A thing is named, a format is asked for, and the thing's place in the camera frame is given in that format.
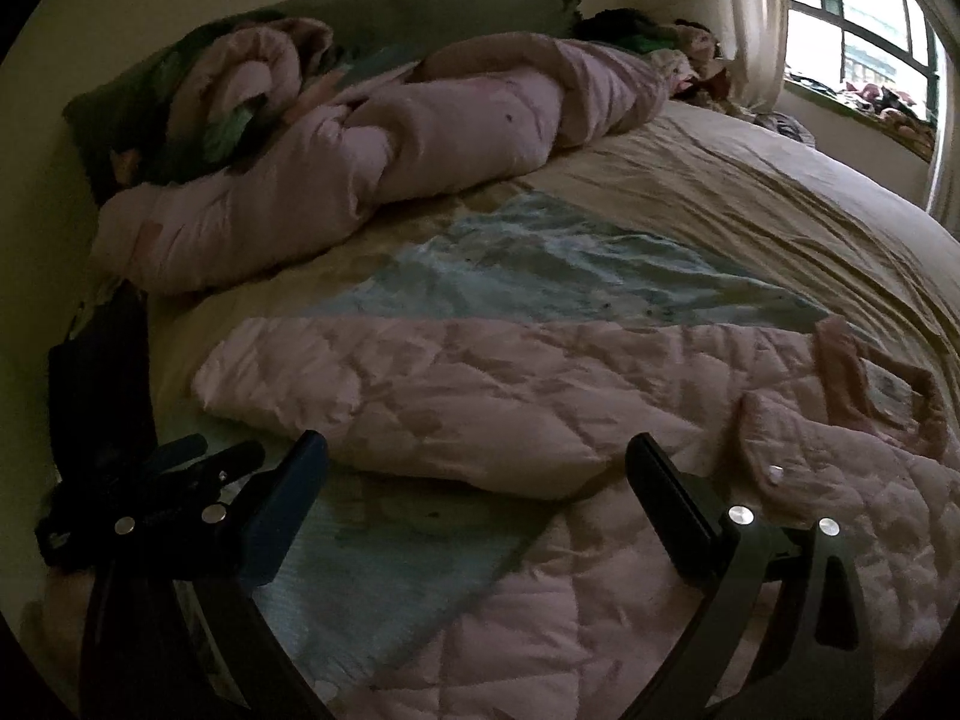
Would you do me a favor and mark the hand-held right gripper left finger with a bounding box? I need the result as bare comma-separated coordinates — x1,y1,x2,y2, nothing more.
79,431,331,720

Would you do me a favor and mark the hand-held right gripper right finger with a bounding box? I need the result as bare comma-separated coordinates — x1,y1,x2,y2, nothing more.
625,431,878,720

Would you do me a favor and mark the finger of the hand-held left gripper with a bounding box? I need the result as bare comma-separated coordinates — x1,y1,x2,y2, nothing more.
187,441,266,493
146,433,209,476

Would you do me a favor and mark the pink quilted coat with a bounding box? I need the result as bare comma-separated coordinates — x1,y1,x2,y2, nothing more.
191,313,960,720

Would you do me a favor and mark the pile of mixed clothes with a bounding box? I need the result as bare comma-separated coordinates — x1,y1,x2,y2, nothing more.
576,7,751,100

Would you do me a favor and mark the light blue printed sheet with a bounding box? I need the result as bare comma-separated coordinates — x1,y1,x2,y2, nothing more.
180,191,931,698

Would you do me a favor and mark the green printed pillow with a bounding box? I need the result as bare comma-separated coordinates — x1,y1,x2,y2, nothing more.
112,22,260,188

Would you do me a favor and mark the bed with beige sheet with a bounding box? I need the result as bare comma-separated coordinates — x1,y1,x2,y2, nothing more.
22,97,960,720

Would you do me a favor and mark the rolled pink comforter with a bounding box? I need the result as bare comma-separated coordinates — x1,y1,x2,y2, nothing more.
94,19,668,295

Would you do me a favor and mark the clutter on windowsill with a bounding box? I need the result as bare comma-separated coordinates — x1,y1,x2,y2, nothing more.
787,73,938,137

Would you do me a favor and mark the green headboard cushion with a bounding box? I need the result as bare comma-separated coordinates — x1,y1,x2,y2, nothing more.
64,0,584,188

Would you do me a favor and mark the white curtain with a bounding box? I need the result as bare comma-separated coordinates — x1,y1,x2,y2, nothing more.
703,0,797,115

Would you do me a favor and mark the window with green frame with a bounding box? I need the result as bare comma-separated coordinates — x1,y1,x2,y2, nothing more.
784,0,947,162

